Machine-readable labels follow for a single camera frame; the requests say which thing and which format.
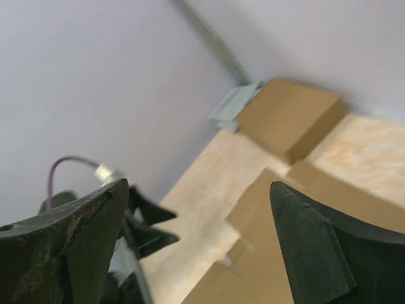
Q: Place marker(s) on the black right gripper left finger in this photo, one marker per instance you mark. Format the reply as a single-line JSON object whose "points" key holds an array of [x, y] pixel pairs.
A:
{"points": [[63, 255]]}

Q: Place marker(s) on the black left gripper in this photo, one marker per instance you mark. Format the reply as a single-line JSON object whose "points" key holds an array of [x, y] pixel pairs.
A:
{"points": [[126, 282]]}

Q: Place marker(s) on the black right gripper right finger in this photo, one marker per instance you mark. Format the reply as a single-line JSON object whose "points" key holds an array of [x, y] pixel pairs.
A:
{"points": [[332, 257]]}

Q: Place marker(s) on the brown cardboard box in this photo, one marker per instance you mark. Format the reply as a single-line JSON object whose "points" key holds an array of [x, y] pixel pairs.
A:
{"points": [[256, 272], [289, 119]]}

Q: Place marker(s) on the closed brown cardboard box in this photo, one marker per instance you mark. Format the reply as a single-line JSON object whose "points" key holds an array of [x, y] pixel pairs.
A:
{"points": [[289, 119]]}

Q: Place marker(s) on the grey folded cloth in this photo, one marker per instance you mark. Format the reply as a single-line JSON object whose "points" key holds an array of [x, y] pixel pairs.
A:
{"points": [[224, 115]]}

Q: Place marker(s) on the grey metal corner rail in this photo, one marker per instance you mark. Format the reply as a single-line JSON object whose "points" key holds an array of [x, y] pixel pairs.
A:
{"points": [[213, 42]]}

